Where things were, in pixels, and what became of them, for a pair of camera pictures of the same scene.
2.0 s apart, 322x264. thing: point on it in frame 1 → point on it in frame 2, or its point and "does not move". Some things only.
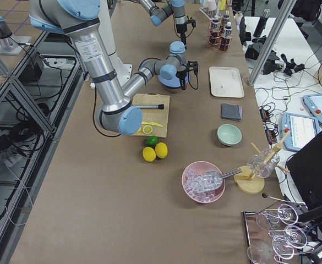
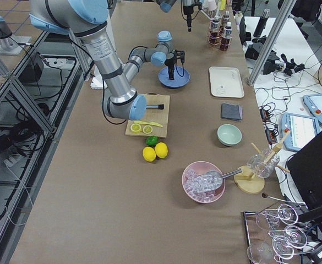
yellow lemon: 161,150 does not move
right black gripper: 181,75 → 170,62
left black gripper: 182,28 → 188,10
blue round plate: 174,82 does not move
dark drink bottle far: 225,18 does not move
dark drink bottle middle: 215,29 does not move
